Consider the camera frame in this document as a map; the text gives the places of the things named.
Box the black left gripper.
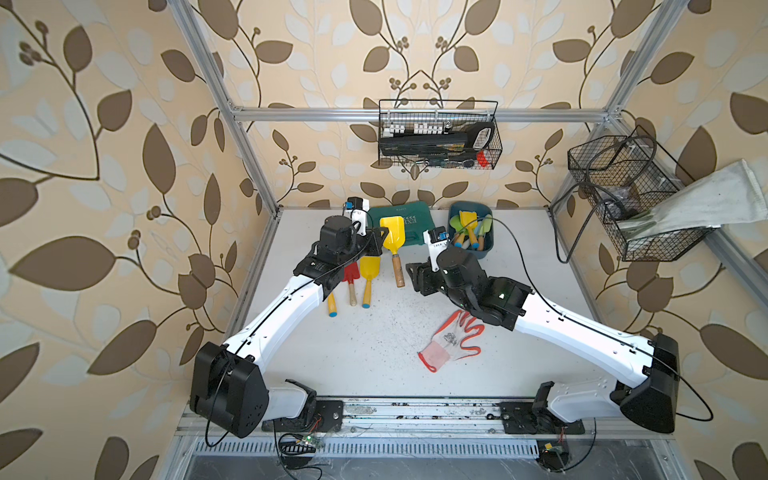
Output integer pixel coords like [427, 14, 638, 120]
[341, 226, 394, 273]

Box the yellow shovel wooden handle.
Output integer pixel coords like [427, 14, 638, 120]
[379, 216, 405, 288]

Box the red shovel wooden handle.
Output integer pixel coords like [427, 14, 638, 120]
[344, 262, 360, 306]

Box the yellow shovel blue-tipped handle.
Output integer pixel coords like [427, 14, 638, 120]
[326, 293, 338, 317]

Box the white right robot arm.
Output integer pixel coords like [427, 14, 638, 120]
[406, 246, 681, 434]

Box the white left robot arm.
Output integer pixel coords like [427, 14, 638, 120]
[189, 212, 389, 438]

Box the yellow shovel in box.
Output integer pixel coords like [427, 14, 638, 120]
[459, 211, 478, 249]

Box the light green shovel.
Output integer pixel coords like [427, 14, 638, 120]
[476, 214, 493, 251]

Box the blue plastic storage box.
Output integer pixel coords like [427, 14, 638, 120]
[448, 201, 495, 259]

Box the green plastic tool case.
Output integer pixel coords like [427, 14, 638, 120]
[369, 201, 435, 246]

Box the red white work glove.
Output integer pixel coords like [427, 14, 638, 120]
[418, 310, 485, 373]

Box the grey cloth bag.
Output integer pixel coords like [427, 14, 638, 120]
[617, 159, 767, 240]

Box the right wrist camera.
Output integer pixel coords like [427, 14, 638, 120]
[423, 226, 451, 272]

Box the green trowel wooden handle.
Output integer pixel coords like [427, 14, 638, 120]
[449, 215, 465, 247]

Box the black wire basket back wall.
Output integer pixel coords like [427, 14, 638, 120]
[374, 97, 503, 173]

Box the black wire basket wall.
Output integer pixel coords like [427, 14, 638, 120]
[374, 97, 503, 173]
[568, 132, 714, 262]

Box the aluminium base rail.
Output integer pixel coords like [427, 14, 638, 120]
[175, 397, 670, 460]

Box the black wire basket right wall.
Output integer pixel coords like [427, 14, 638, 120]
[568, 132, 714, 262]

